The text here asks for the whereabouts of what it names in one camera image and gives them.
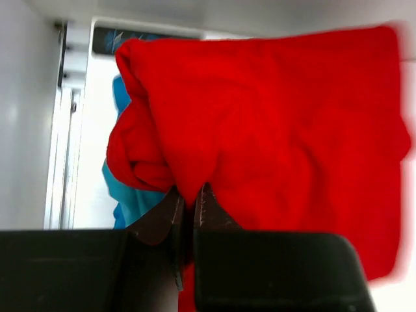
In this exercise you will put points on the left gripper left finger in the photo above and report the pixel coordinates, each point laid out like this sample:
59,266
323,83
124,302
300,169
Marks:
132,269

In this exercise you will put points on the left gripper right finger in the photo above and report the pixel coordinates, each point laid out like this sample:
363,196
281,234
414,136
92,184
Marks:
241,270

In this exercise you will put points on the teal t shirt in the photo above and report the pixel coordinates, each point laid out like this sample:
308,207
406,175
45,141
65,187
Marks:
132,203

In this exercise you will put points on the red t shirt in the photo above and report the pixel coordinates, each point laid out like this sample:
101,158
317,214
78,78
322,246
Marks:
301,134

